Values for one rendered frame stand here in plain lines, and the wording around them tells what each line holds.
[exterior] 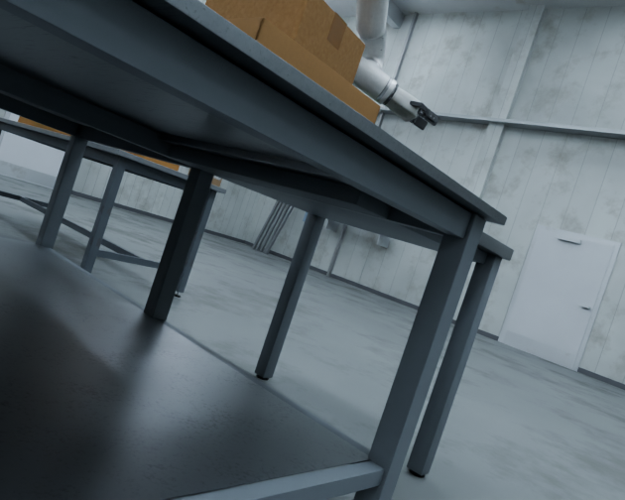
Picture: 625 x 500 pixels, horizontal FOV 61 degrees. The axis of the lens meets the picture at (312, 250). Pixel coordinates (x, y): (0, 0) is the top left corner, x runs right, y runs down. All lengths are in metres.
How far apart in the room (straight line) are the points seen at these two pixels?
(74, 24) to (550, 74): 10.75
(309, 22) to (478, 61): 10.73
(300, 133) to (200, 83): 0.17
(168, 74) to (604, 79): 10.38
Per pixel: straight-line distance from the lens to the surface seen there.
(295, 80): 0.67
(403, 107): 1.70
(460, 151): 11.14
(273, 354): 2.35
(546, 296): 9.85
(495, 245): 1.78
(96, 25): 0.57
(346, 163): 0.82
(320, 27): 1.20
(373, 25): 1.62
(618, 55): 10.98
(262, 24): 0.67
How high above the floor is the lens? 0.64
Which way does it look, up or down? 1 degrees down
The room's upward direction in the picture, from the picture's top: 19 degrees clockwise
